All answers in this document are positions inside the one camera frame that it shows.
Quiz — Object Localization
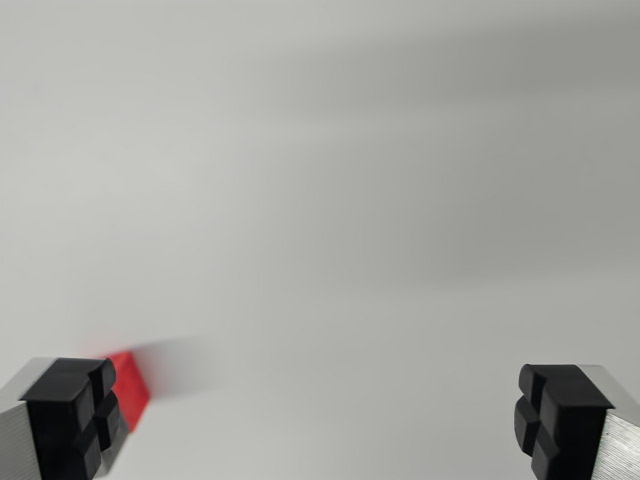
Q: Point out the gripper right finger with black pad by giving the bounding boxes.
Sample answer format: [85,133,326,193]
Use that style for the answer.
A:
[513,363,640,480]

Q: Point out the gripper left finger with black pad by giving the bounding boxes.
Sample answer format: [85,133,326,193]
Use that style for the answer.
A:
[0,356,132,480]

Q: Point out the red embossed cube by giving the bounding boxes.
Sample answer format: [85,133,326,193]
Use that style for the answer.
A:
[97,351,152,434]

